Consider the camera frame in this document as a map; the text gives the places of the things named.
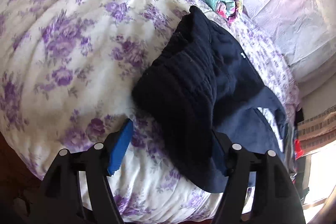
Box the dark navy blue pants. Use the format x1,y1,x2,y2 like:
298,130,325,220
132,6,287,193

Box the purple floral bed quilt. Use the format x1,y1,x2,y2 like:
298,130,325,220
1,0,299,223

